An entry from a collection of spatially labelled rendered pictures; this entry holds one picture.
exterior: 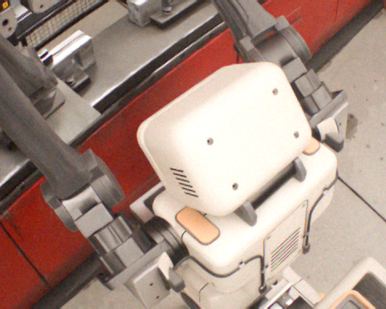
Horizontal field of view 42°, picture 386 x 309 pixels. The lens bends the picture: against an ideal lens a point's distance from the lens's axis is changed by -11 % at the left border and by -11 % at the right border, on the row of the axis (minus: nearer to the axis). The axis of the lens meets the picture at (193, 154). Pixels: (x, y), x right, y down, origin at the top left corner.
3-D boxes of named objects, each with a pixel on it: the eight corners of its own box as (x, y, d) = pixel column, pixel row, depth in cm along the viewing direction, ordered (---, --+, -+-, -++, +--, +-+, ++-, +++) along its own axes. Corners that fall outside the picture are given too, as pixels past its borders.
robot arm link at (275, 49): (289, 94, 95) (312, 78, 94) (257, 45, 93) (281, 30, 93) (279, 91, 104) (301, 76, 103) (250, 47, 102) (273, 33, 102)
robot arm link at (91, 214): (92, 246, 79) (120, 228, 80) (52, 191, 78) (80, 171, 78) (95, 232, 89) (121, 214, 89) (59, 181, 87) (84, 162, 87)
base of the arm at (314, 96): (311, 129, 92) (350, 95, 96) (286, 89, 90) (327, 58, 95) (285, 134, 100) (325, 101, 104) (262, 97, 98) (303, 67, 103)
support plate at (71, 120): (43, 166, 116) (43, 164, 115) (-10, 107, 126) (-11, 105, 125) (102, 117, 122) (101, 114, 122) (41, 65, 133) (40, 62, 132)
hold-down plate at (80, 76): (9, 151, 132) (6, 145, 130) (-1, 140, 134) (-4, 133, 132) (92, 82, 144) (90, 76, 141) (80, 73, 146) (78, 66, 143)
